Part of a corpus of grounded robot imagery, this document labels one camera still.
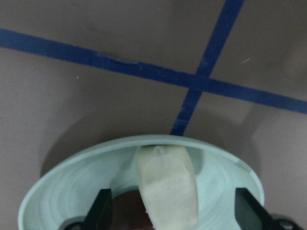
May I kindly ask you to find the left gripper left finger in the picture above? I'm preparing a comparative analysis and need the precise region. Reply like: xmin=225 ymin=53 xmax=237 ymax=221
xmin=83 ymin=189 xmax=112 ymax=230

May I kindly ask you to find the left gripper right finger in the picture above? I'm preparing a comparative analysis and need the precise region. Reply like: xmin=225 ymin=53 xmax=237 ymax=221
xmin=235 ymin=188 xmax=274 ymax=230

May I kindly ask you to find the white steamed bun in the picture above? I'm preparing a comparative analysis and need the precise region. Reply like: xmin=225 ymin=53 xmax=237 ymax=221
xmin=136 ymin=146 xmax=199 ymax=230

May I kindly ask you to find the light green plate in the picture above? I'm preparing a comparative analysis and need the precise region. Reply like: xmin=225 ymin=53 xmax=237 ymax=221
xmin=18 ymin=135 xmax=265 ymax=230

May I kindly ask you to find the dark brown bun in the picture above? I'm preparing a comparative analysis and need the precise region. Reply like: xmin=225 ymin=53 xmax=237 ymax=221
xmin=110 ymin=191 xmax=154 ymax=230

